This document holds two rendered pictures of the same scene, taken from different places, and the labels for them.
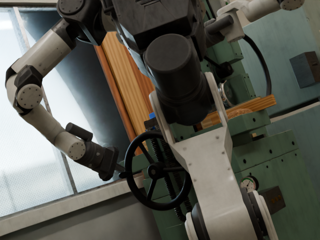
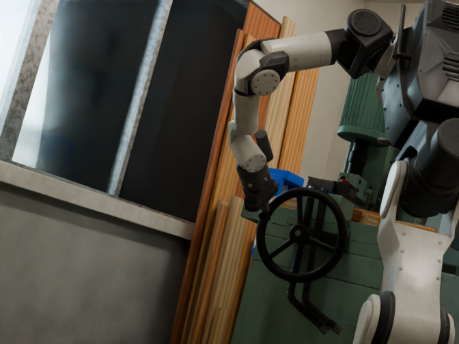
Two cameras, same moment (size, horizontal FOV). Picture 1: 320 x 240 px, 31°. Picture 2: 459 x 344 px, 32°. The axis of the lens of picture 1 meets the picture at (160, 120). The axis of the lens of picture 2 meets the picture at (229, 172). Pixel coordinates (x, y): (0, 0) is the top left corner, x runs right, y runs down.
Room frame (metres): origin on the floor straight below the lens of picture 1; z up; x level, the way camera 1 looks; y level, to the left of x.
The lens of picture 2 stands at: (-0.35, 0.60, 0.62)
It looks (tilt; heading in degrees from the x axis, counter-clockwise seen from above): 7 degrees up; 353
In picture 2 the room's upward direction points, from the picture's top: 15 degrees clockwise
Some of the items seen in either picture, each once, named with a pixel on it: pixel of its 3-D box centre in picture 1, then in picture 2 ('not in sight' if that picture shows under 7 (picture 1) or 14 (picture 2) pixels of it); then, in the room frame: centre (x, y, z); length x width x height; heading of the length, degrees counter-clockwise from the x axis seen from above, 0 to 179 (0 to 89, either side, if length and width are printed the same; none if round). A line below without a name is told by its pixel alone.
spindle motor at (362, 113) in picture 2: not in sight; (372, 98); (2.31, -0.13, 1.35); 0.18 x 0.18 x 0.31
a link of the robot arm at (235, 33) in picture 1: (224, 28); not in sight; (1.98, -0.32, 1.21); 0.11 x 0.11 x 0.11; 55
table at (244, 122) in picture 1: (186, 145); (330, 228); (2.22, -0.06, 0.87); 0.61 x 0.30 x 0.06; 55
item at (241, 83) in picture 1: (240, 90); (408, 209); (2.37, -0.36, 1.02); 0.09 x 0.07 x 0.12; 55
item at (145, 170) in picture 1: (196, 155); (330, 245); (2.26, -0.09, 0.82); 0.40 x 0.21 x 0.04; 55
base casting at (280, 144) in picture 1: (224, 163); (343, 270); (2.41, -0.19, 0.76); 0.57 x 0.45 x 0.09; 145
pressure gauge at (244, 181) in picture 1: (250, 187); not in sight; (1.99, -0.22, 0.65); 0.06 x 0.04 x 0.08; 55
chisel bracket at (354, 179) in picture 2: not in sight; (352, 189); (2.32, -0.14, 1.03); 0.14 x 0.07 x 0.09; 145
